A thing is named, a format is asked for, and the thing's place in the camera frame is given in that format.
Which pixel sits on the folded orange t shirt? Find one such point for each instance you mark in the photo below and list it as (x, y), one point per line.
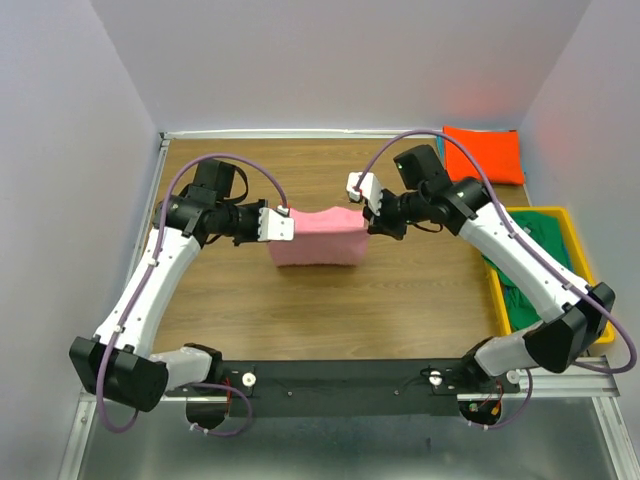
(497, 152)

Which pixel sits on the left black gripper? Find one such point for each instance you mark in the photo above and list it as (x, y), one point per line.
(254, 234)

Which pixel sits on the pink t shirt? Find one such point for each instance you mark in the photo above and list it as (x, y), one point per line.
(335, 236)

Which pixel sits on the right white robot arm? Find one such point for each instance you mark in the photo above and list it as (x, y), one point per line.
(571, 313)

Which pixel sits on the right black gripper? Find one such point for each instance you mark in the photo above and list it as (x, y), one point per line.
(381, 224)

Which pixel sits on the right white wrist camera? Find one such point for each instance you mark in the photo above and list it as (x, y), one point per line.
(365, 187)

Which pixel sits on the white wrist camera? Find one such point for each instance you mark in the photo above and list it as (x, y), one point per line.
(365, 187)
(275, 224)

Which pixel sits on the yellow plastic bin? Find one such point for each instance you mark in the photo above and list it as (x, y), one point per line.
(573, 245)

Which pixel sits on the folded blue t shirt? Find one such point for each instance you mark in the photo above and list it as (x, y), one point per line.
(440, 146)

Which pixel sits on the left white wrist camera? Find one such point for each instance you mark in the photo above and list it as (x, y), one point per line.
(275, 224)

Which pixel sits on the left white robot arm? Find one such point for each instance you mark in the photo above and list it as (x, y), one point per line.
(117, 363)

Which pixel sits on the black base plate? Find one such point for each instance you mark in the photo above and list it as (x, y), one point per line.
(343, 388)

